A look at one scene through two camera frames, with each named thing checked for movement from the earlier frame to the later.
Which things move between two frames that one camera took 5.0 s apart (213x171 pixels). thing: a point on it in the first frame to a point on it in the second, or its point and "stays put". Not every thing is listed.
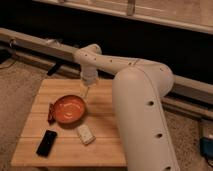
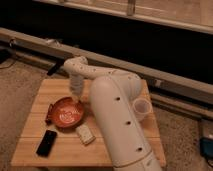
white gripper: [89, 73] to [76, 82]
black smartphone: [46, 143] stays put
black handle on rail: [54, 68] stays put
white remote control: [86, 135] stays put
